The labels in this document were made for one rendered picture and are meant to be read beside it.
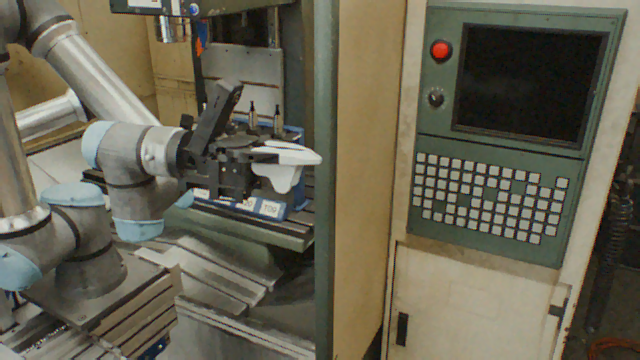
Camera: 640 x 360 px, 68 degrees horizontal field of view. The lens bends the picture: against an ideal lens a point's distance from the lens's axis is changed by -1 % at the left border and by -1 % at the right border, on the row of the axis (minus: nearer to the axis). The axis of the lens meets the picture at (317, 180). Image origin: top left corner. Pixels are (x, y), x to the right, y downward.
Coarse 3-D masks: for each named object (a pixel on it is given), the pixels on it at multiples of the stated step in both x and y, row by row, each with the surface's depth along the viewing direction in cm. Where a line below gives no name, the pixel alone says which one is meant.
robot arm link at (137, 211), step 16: (112, 192) 73; (128, 192) 73; (144, 192) 74; (160, 192) 78; (176, 192) 82; (112, 208) 75; (128, 208) 74; (144, 208) 75; (160, 208) 78; (128, 224) 75; (144, 224) 76; (160, 224) 79; (128, 240) 77; (144, 240) 77
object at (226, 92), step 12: (216, 84) 63; (228, 84) 63; (240, 84) 65; (216, 96) 64; (228, 96) 63; (240, 96) 66; (216, 108) 64; (228, 108) 66; (204, 120) 65; (216, 120) 65; (204, 132) 66; (216, 132) 67; (192, 144) 67; (204, 144) 66
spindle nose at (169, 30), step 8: (152, 16) 192; (160, 24) 189; (168, 24) 189; (176, 24) 189; (184, 24) 191; (192, 24) 196; (160, 32) 191; (168, 32) 190; (176, 32) 190; (184, 32) 192; (192, 32) 196; (160, 40) 193; (168, 40) 191; (176, 40) 192; (184, 40) 193
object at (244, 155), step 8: (232, 152) 64; (240, 152) 63; (248, 152) 63; (256, 152) 63; (264, 152) 63; (240, 160) 63; (248, 160) 63; (256, 160) 63; (264, 160) 64; (272, 160) 64
